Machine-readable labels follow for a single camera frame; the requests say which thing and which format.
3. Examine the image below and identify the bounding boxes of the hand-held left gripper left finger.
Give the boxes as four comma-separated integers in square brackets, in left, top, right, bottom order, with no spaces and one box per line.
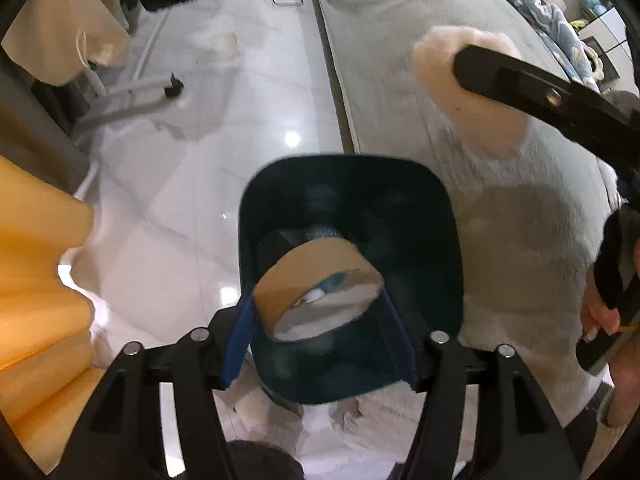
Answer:
[50,295,257,480]

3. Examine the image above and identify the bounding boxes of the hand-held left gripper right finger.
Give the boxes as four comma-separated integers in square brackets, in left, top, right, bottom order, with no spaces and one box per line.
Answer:
[380,291,584,480]

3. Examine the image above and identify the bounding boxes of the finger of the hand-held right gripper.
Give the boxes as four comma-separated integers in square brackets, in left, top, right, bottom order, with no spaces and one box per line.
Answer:
[452,44,640,174]

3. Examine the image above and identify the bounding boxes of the white fluffy ball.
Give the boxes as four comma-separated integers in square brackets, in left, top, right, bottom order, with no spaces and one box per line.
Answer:
[412,25,534,159]

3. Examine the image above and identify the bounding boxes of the brown cardboard tape roll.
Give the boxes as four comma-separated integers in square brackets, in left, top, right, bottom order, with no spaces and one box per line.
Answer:
[252,237,386,344]

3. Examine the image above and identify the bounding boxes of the dark teal trash bin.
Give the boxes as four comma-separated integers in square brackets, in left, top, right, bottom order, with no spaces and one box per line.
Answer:
[237,153,464,407]

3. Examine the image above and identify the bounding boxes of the person's right forearm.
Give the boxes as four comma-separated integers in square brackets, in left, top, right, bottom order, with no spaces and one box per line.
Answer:
[580,394,640,480]

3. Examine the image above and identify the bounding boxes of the person's right hand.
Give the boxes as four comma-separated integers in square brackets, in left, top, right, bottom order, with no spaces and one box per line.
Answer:
[581,265,640,427]

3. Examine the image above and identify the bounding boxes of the white cloud-shaped mirror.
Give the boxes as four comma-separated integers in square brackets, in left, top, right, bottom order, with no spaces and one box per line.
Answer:
[584,41,607,82]

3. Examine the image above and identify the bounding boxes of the blue patterned fleece blanket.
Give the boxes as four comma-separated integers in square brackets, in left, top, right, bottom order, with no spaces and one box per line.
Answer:
[471,0,602,92]

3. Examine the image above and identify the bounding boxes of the grey fleece garment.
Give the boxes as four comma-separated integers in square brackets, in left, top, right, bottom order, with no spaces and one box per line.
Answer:
[606,90,640,122]

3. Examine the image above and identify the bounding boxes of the white wardrobe black trim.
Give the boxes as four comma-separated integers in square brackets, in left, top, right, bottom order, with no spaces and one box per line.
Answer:
[540,0,632,92]

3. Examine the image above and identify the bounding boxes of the dark fuzzy slipper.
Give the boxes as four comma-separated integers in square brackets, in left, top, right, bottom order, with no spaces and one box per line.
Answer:
[224,439,307,480]

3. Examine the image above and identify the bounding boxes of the yellow curtain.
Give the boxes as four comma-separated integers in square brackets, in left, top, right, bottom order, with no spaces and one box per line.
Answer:
[0,154,122,472]

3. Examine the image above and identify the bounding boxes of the white metal clothes rack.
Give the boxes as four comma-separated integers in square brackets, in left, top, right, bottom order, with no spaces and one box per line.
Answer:
[74,9,184,197]

